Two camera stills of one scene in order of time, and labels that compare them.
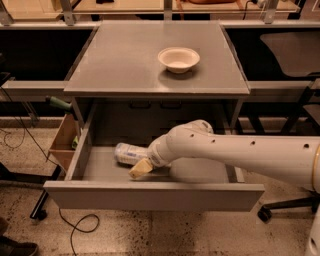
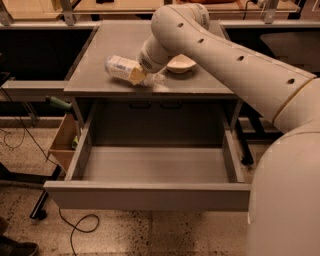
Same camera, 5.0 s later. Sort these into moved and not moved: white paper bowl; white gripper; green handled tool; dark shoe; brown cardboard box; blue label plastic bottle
Moved: blue label plastic bottle; white gripper
Not moved: dark shoe; white paper bowl; green handled tool; brown cardboard box
